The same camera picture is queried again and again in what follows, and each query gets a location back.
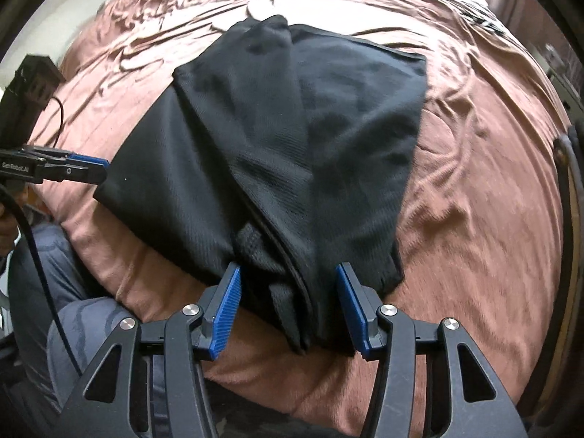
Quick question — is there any white bedside cabinet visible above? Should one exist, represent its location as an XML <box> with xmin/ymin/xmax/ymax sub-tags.
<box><xmin>542</xmin><ymin>43</ymin><xmax>583</xmax><ymax>120</ymax></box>

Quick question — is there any black garment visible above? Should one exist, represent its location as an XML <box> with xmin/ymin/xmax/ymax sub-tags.
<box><xmin>94</xmin><ymin>15</ymin><xmax>428</xmax><ymax>355</ymax></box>

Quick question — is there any black cable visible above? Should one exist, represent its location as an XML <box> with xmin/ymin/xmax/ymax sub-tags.
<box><xmin>0</xmin><ymin>95</ymin><xmax>83</xmax><ymax>377</ymax></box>

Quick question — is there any grey patterned trouser leg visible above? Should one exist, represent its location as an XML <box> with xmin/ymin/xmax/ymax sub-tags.
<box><xmin>8</xmin><ymin>223</ymin><xmax>132</xmax><ymax>437</ymax></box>

